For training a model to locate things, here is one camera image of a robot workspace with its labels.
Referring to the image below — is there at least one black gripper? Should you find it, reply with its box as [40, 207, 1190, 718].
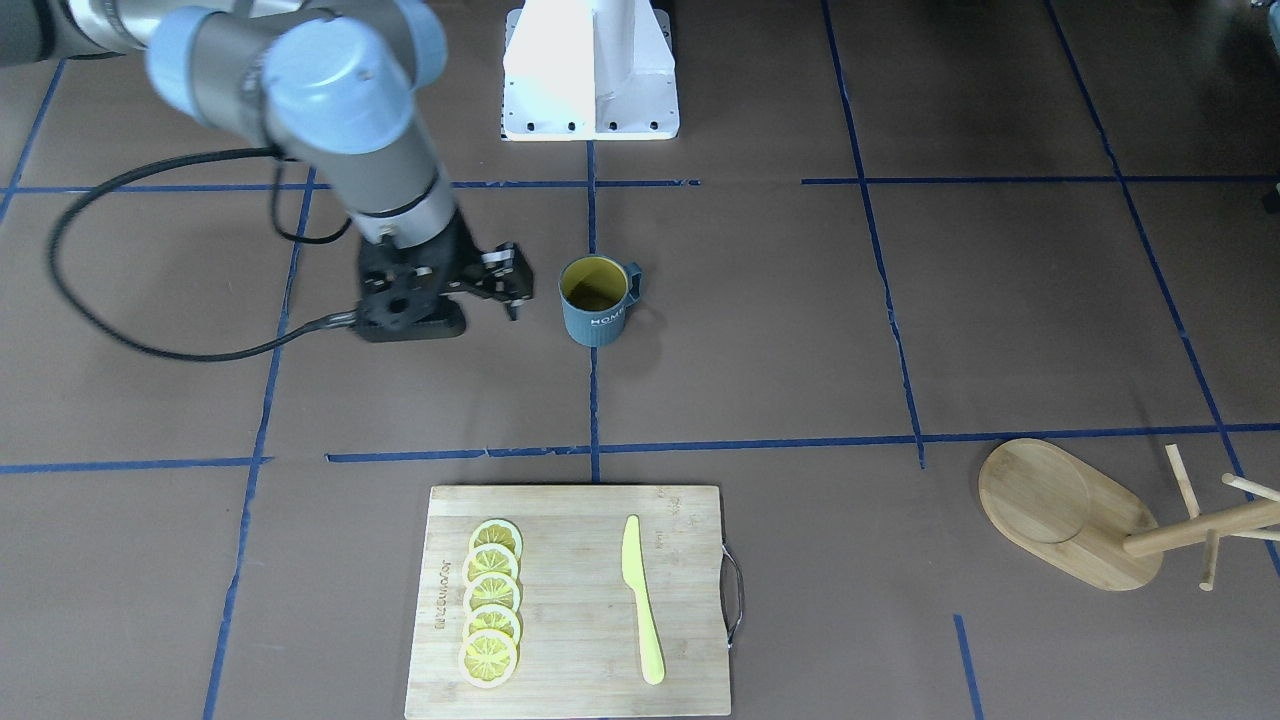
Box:
[358, 209, 525, 322]

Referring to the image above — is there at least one dark teal mug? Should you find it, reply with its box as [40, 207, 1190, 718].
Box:
[558, 254, 644, 348]

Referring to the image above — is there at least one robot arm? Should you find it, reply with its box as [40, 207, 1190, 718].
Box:
[3, 1, 532, 332]

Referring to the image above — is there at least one wooden cup rack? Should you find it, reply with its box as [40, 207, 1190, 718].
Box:
[977, 438, 1279, 592]

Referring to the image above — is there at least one lemon slice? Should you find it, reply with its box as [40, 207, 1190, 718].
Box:
[463, 603, 524, 646]
[458, 629, 518, 689]
[463, 571, 522, 612]
[465, 543, 520, 583]
[468, 518, 524, 560]

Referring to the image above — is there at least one bamboo cutting board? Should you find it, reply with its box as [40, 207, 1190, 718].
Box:
[404, 484, 733, 719]

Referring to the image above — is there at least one yellow plastic knife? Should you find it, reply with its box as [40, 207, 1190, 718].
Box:
[620, 514, 666, 685]

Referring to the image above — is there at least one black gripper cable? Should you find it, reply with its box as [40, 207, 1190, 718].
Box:
[47, 147, 361, 363]

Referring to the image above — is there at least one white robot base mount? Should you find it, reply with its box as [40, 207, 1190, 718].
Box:
[500, 1, 681, 142]

